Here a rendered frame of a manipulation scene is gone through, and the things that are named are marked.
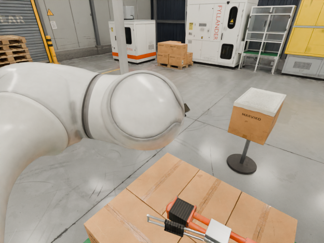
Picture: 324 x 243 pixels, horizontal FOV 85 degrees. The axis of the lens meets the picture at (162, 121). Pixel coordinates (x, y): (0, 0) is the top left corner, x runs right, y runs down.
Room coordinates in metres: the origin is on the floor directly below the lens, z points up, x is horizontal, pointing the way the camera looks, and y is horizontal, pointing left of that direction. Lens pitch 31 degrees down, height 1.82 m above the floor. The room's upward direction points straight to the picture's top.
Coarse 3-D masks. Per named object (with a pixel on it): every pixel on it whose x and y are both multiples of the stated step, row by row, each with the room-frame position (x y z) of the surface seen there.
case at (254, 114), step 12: (240, 96) 1.92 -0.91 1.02; (252, 96) 1.92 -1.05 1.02; (264, 96) 1.92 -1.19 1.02; (276, 96) 1.92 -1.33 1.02; (240, 108) 1.73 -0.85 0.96; (252, 108) 1.65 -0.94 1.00; (264, 108) 1.61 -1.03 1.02; (276, 108) 1.61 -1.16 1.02; (240, 120) 1.71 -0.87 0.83; (252, 120) 1.63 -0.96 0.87; (264, 120) 1.56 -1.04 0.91; (276, 120) 1.94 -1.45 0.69; (228, 132) 1.77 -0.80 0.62; (240, 132) 1.69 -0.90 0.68; (252, 132) 1.61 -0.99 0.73; (264, 132) 1.54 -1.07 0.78
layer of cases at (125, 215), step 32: (160, 160) 1.37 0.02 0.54; (128, 192) 0.98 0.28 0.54; (160, 192) 0.98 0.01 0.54; (192, 192) 0.98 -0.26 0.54; (224, 192) 0.98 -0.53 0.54; (96, 224) 0.72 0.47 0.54; (128, 224) 0.72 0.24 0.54; (224, 224) 0.72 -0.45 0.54; (256, 224) 0.72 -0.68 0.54; (288, 224) 0.72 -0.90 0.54
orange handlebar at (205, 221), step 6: (168, 204) 0.41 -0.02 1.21; (198, 216) 0.37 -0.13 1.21; (192, 222) 0.35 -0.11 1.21; (204, 222) 0.35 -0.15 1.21; (192, 228) 0.33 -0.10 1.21; (198, 228) 0.33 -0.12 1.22; (234, 234) 0.31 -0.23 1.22; (234, 240) 0.30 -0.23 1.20; (240, 240) 0.29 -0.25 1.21; (246, 240) 0.29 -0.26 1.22; (252, 240) 0.29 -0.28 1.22
